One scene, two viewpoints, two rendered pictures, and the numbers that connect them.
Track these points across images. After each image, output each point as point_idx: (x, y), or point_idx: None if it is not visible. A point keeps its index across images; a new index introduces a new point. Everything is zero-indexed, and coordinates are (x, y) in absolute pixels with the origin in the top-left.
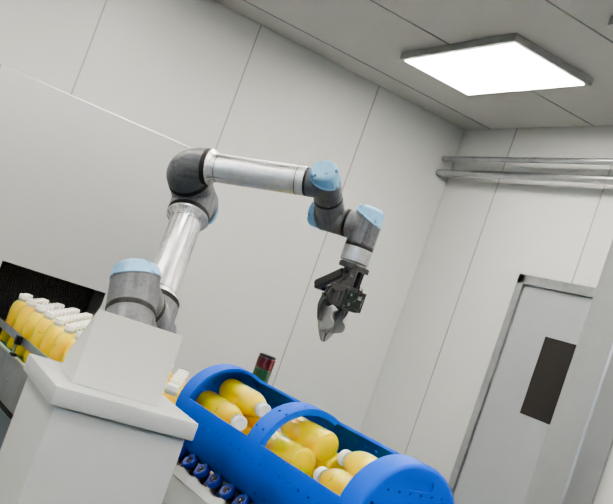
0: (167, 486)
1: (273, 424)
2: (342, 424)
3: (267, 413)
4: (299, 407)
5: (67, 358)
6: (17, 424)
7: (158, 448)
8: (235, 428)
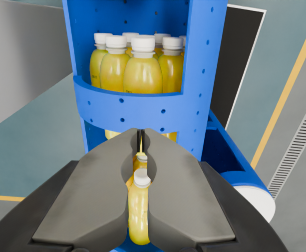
0: (4, 119)
1: (80, 114)
2: (177, 139)
3: (80, 88)
4: (111, 120)
5: None
6: None
7: None
8: (68, 42)
